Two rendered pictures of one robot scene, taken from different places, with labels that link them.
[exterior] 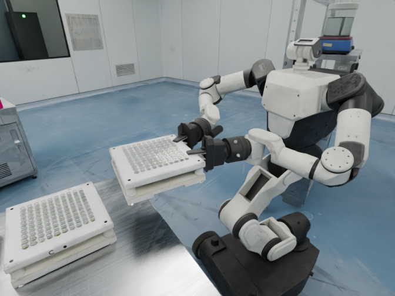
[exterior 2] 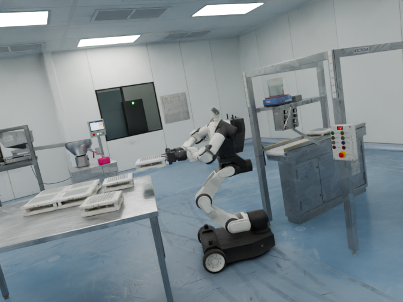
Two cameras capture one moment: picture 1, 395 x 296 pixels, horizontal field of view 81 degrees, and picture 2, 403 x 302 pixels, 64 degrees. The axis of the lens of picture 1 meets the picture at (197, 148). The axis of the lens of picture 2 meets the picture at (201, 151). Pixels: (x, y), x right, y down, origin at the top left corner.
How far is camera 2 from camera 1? 2.15 m
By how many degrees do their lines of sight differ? 29
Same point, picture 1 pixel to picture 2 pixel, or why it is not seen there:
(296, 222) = (253, 213)
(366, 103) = (220, 130)
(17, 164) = not seen: hidden behind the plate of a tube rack
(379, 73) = not seen: outside the picture
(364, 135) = (213, 141)
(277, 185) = (215, 177)
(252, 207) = (205, 190)
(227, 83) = (201, 130)
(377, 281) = (317, 258)
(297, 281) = (244, 244)
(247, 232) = (200, 202)
